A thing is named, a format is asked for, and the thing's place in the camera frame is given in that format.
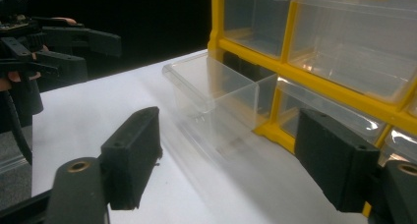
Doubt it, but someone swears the clear plastic storage drawer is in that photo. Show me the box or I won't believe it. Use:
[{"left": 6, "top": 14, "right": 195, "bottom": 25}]
[{"left": 161, "top": 51, "right": 279, "bottom": 160}]

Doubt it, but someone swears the yellow black organizer cabinet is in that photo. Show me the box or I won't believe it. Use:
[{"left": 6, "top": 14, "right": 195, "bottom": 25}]
[{"left": 207, "top": 0, "right": 417, "bottom": 219}]

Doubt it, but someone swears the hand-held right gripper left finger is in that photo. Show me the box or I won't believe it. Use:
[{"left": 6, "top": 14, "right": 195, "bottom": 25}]
[{"left": 99, "top": 106, "right": 163, "bottom": 211}]

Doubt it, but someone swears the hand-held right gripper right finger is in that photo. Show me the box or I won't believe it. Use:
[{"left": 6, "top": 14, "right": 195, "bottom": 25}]
[{"left": 293, "top": 107, "right": 382, "bottom": 214}]

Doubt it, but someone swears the grid of clear drawers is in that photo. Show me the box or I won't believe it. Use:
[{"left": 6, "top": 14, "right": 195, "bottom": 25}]
[{"left": 222, "top": 0, "right": 417, "bottom": 169}]

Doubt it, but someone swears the white table cover sheet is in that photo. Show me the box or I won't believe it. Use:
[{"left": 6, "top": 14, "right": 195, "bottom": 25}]
[{"left": 30, "top": 48, "right": 369, "bottom": 224}]

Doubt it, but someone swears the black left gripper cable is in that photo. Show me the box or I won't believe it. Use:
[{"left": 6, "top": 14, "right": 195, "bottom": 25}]
[{"left": 0, "top": 89, "right": 34, "bottom": 167}]

